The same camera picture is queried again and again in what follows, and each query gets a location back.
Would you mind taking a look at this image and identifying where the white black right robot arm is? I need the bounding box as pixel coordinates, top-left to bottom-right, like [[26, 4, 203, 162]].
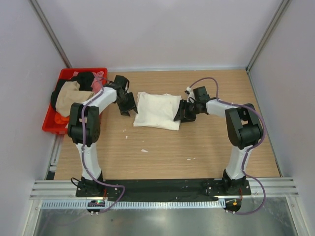
[[174, 87, 265, 195]]

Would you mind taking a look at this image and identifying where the orange t-shirt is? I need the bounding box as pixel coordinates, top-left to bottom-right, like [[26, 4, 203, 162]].
[[54, 113, 69, 125]]

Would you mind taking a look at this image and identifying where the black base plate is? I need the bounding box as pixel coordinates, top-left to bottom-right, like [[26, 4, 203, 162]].
[[71, 178, 251, 202]]

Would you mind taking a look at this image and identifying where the white t-shirt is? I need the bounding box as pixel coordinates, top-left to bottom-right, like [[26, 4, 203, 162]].
[[133, 92, 181, 131]]

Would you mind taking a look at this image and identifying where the beige t-shirt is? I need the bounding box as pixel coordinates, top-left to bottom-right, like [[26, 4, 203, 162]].
[[56, 81, 95, 117]]

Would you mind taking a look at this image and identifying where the red plastic bin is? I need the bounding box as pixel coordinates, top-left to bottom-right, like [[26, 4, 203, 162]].
[[42, 67, 108, 135]]

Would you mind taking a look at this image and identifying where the grey metal corner post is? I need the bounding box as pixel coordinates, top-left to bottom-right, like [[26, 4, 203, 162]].
[[29, 0, 72, 68]]

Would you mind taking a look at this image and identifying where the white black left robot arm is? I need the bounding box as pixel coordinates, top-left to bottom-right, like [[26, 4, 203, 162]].
[[67, 75, 138, 197]]

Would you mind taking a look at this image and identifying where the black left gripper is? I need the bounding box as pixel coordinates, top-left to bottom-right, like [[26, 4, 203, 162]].
[[117, 92, 138, 117]]

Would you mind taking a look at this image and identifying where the black t-shirt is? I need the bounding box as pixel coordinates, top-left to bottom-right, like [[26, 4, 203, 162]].
[[50, 71, 95, 112]]

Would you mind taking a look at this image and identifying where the aluminium rail frame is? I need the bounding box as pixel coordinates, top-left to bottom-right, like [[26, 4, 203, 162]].
[[23, 177, 312, 236]]

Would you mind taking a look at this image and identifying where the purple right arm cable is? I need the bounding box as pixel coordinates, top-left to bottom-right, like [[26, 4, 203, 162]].
[[187, 77, 268, 216]]

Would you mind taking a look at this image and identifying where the grey right corner post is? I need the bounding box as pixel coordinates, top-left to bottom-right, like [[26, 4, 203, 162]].
[[246, 0, 292, 74]]

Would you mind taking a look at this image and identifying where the pink t-shirt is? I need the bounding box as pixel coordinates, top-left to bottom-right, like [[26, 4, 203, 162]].
[[71, 71, 104, 94]]

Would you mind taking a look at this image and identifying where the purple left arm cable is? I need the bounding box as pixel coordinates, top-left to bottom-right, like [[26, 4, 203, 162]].
[[81, 75, 126, 214]]

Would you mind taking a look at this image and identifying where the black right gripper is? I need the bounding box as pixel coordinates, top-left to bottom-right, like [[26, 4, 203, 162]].
[[174, 99, 200, 123]]

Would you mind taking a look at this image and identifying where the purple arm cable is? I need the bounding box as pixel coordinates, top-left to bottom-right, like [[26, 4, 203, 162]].
[[187, 77, 268, 216], [81, 75, 126, 214]]

